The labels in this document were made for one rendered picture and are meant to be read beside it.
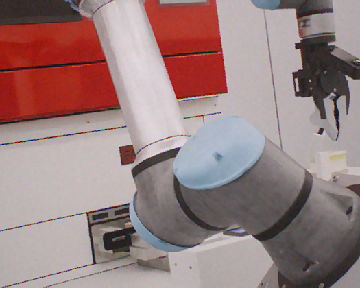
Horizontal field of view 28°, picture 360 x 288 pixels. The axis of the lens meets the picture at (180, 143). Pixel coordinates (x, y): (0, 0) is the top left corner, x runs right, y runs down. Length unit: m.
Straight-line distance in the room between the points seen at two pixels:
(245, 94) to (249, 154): 3.09
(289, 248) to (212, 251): 0.31
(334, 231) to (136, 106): 0.34
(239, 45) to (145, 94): 2.95
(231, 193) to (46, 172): 0.92
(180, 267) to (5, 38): 0.71
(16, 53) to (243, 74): 2.42
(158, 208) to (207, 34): 1.02
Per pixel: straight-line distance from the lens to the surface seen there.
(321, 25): 1.49
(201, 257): 1.25
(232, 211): 0.95
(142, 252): 1.77
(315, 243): 0.96
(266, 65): 4.12
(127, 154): 1.87
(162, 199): 1.02
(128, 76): 1.09
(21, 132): 1.76
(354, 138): 4.55
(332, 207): 0.97
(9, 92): 1.70
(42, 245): 1.79
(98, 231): 1.83
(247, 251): 1.31
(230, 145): 0.91
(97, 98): 1.79
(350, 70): 1.43
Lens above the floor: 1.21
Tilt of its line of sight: 3 degrees down
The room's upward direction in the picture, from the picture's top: 8 degrees counter-clockwise
